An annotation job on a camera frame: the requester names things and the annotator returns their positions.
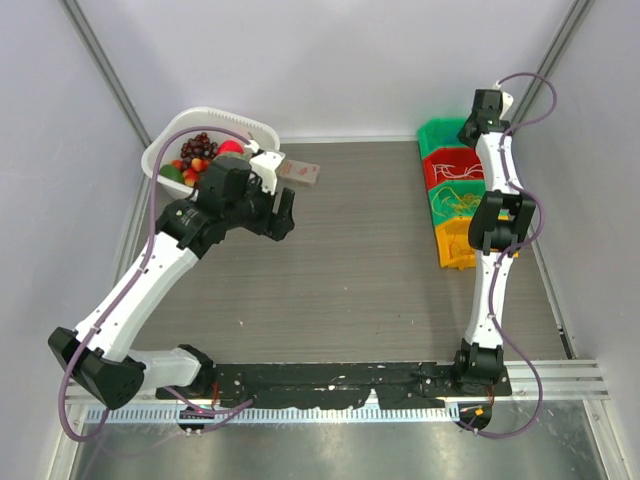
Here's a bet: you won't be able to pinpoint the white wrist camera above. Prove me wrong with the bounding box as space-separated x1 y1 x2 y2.
245 140 285 196
493 82 514 120

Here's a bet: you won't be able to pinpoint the yellow storage bin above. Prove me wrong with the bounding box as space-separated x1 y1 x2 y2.
434 217 476 270

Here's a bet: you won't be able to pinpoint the green avocado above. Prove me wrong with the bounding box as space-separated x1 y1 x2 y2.
159 164 184 184

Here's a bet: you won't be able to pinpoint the red playing card box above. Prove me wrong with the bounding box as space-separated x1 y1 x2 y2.
277 159 320 188

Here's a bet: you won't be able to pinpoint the white wire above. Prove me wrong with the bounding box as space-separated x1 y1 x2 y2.
432 162 485 182

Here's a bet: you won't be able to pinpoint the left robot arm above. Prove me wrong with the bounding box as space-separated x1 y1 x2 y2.
48 151 295 410

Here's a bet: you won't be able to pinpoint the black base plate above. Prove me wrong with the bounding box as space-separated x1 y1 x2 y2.
176 362 512 410

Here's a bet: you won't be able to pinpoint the red pink fruit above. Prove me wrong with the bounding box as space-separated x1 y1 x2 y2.
218 140 244 155

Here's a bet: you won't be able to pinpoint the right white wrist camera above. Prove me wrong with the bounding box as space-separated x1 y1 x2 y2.
493 82 514 120

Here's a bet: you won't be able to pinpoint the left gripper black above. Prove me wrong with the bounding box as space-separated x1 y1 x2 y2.
224 173 294 240

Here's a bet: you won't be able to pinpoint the red strawberries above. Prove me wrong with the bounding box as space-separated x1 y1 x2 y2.
170 158 210 187

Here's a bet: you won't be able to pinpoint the green storage bin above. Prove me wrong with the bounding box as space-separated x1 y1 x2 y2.
428 180 486 226
417 117 466 158

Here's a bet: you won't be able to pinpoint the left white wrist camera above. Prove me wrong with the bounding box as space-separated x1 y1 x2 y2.
245 140 285 196

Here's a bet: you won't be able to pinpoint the white slotted cable duct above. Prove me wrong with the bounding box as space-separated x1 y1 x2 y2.
108 404 459 425

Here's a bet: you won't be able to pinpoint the yellow wire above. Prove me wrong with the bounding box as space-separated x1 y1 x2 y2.
432 184 484 219

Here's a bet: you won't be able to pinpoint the green round melon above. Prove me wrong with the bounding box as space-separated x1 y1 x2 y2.
214 152 252 162

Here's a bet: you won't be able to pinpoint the red storage bin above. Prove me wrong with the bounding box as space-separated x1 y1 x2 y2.
422 148 484 190

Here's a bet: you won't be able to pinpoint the far green storage bin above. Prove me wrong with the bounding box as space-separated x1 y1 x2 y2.
417 117 466 158

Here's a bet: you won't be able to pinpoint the white plastic basket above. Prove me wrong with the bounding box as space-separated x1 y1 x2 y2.
141 107 280 213

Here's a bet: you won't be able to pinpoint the dark red grape bunch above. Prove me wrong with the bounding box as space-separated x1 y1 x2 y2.
180 132 219 160

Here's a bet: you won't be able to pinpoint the near green storage bin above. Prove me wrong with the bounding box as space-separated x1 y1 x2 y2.
428 180 486 226

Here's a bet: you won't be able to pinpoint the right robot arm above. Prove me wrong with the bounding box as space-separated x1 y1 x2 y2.
451 87 536 395

